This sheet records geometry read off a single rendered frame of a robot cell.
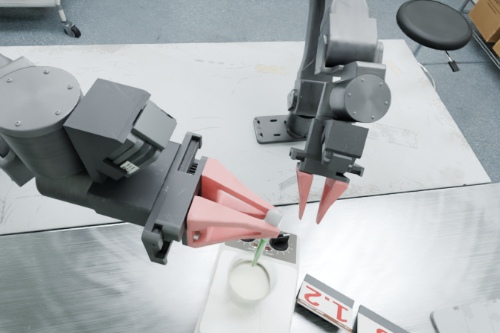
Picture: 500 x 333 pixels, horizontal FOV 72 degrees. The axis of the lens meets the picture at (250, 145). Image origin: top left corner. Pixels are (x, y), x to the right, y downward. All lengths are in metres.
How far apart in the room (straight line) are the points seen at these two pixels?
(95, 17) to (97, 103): 2.42
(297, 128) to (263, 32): 1.83
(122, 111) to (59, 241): 0.48
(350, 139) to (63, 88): 0.30
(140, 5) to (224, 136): 2.06
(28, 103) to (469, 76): 2.74
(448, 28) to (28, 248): 1.72
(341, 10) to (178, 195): 0.36
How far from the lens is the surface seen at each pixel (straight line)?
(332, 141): 0.41
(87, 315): 0.64
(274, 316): 0.53
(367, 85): 0.43
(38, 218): 0.72
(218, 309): 0.52
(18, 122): 0.25
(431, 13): 1.89
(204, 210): 0.27
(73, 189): 0.31
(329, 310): 0.61
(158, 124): 0.23
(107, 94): 0.24
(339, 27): 0.51
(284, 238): 0.59
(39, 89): 0.27
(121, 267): 0.64
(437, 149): 0.90
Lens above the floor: 1.50
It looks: 55 degrees down
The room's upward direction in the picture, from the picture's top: 11 degrees clockwise
